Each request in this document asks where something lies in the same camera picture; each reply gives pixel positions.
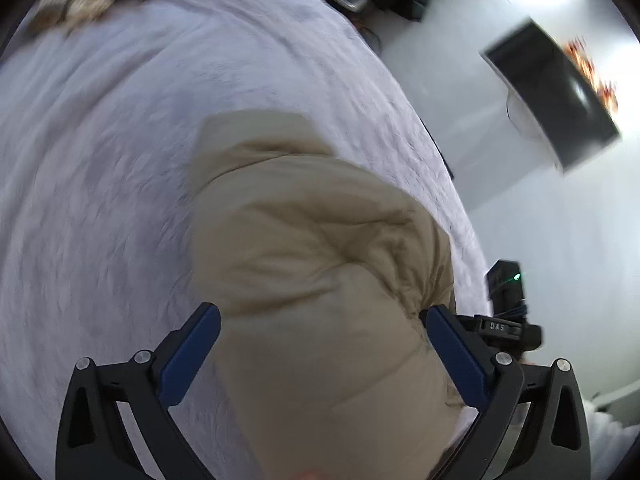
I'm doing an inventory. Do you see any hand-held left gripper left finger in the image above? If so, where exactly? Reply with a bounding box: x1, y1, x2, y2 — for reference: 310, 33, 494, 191
56, 302, 222, 480

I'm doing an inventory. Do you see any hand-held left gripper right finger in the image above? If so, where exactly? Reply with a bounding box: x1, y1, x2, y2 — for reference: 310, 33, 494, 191
420, 305, 592, 480

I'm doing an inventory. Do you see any beige puffer jacket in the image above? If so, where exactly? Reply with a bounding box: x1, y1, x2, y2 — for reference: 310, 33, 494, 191
187, 110, 481, 480

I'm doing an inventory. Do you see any white cloth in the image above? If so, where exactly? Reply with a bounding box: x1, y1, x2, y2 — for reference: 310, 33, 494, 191
584, 394, 640, 448

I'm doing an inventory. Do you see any lavender bed cover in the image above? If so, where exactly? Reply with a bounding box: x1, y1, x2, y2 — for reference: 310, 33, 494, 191
0, 0, 493, 480

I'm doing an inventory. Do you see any black cable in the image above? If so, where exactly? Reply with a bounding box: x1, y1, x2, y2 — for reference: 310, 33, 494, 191
505, 89, 548, 145

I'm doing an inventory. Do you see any black wall television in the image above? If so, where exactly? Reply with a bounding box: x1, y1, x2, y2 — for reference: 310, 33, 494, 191
479, 17, 622, 175

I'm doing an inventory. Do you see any orange wall decoration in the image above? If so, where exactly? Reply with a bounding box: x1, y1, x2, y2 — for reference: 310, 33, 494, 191
562, 35, 621, 113

